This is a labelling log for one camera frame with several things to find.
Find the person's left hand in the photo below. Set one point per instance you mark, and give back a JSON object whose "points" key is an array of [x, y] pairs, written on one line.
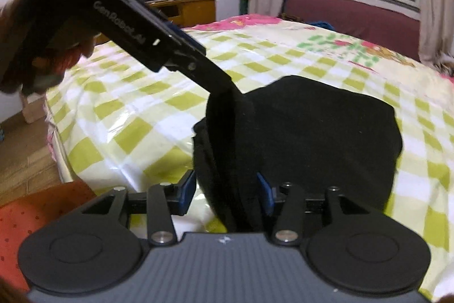
{"points": [[76, 52]]}

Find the orange dotted clothing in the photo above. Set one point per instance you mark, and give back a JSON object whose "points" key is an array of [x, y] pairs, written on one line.
{"points": [[32, 217]]}

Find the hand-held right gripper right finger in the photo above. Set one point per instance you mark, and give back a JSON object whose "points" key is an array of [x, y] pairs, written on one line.
{"points": [[264, 195]]}

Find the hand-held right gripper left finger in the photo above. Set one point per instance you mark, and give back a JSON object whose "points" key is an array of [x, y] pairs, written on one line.
{"points": [[188, 190]]}

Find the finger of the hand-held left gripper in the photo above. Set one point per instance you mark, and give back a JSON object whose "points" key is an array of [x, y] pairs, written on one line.
{"points": [[209, 74]]}

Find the black pants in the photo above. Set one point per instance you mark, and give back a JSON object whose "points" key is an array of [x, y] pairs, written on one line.
{"points": [[319, 132]]}

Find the cardboard box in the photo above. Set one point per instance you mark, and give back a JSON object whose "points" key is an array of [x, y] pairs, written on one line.
{"points": [[33, 109]]}

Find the green box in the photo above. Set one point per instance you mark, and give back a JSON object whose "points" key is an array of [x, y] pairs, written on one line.
{"points": [[244, 6]]}

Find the maroon headboard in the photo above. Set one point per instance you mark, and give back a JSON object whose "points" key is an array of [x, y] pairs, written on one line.
{"points": [[354, 22]]}

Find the wooden nightstand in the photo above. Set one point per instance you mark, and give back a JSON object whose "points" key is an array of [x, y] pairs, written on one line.
{"points": [[195, 12]]}

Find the green white checked bed sheet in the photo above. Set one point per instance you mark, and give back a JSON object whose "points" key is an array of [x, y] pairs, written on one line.
{"points": [[142, 111]]}

